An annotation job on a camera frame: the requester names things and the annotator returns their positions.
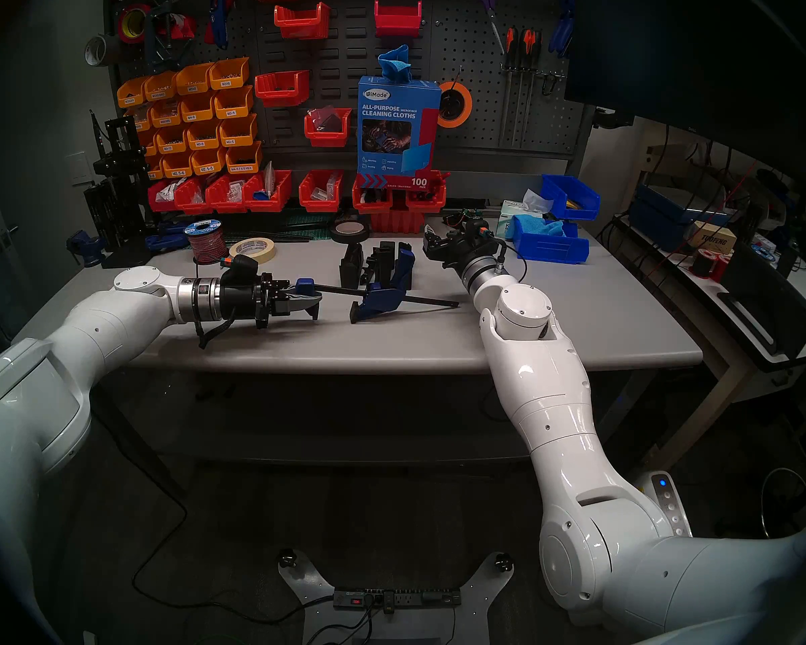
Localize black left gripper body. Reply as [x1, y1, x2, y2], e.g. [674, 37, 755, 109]
[219, 278, 269, 329]

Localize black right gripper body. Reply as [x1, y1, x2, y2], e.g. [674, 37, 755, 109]
[443, 239, 504, 278]

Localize black 3D printed piece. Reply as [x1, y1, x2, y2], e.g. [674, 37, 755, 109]
[365, 239, 405, 290]
[339, 242, 366, 290]

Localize blue bar clamp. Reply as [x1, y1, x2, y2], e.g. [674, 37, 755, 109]
[294, 246, 460, 325]

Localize blue clamp on bench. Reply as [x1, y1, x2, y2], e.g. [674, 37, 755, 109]
[144, 220, 190, 253]

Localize black hanging clamp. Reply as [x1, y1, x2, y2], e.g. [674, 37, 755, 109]
[141, 0, 177, 75]

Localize beige masking tape roll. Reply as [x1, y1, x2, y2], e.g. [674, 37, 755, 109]
[228, 236, 277, 265]

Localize upturned red bin stack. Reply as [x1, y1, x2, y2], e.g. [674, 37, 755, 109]
[369, 210, 429, 235]

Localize green tissue box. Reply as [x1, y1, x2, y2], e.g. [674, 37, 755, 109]
[497, 188, 553, 240]

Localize blue cloth in bin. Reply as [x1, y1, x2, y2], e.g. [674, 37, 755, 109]
[514, 214, 566, 239]

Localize green cutting mat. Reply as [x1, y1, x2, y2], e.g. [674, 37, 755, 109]
[285, 212, 342, 243]

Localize blue storage bin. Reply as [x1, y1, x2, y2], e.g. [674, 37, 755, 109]
[541, 173, 602, 222]
[512, 215, 590, 265]

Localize black tape roll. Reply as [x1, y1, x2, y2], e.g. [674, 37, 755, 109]
[329, 218, 371, 245]

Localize blue cleaning cloths box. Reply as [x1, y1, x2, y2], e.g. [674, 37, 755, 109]
[357, 76, 443, 191]

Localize orange tape reel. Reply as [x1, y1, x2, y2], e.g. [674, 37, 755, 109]
[438, 81, 475, 130]

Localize black equipment stand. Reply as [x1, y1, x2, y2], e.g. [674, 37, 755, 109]
[83, 112, 151, 269]

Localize blue bench vise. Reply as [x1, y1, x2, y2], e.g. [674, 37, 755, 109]
[66, 229, 107, 269]

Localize blue cloth in box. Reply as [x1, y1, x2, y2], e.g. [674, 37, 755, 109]
[377, 44, 412, 84]

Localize grey perforated pegboard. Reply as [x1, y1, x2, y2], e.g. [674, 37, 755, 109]
[433, 0, 595, 155]

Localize dark blue equipment box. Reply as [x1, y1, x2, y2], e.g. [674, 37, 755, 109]
[628, 182, 738, 253]

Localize dark louvered bin panel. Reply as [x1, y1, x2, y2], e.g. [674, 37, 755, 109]
[225, 0, 437, 155]

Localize orange black screwdriver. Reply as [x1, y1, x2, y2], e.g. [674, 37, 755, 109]
[502, 26, 517, 146]
[520, 27, 534, 146]

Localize small cardboard box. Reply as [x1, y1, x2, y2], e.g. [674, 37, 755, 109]
[687, 220, 741, 256]

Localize red white hanging item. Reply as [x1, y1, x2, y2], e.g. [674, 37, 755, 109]
[158, 13, 199, 42]

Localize blue hanging hand tool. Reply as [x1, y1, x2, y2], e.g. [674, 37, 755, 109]
[204, 0, 230, 50]

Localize red and yellow tape roll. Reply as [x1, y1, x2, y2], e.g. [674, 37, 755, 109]
[117, 4, 152, 45]

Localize black tilted screen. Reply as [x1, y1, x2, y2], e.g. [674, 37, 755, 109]
[717, 243, 806, 363]

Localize black power strip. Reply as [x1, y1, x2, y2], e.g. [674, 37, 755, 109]
[334, 587, 463, 611]

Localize large black monitor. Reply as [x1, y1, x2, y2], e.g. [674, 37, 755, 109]
[564, 0, 806, 194]

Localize white air purifier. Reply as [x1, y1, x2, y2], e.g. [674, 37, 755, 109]
[635, 471, 694, 540]

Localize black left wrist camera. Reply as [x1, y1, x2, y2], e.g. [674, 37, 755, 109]
[220, 253, 260, 280]

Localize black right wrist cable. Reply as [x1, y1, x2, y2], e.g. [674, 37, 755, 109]
[496, 237, 529, 285]

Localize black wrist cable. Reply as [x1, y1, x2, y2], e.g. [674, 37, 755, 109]
[195, 316, 239, 349]
[496, 237, 529, 285]

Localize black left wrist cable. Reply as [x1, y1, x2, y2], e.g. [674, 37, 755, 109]
[195, 316, 239, 349]

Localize red wire spool blue cap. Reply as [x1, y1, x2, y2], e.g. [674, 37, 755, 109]
[183, 218, 230, 265]

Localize black monitor mount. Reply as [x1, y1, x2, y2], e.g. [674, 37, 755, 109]
[591, 106, 635, 130]

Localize white wall plate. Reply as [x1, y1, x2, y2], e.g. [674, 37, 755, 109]
[65, 151, 96, 187]

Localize black floor cable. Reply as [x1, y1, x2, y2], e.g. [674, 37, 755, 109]
[118, 442, 337, 624]

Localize purple handled scissors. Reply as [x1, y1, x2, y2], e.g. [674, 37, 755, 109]
[470, 0, 506, 54]

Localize grey duct tape roll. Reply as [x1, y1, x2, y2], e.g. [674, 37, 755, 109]
[84, 34, 119, 67]

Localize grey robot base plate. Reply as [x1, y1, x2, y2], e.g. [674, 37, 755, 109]
[277, 550, 515, 645]

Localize black stool with ring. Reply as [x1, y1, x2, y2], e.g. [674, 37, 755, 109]
[759, 466, 806, 557]

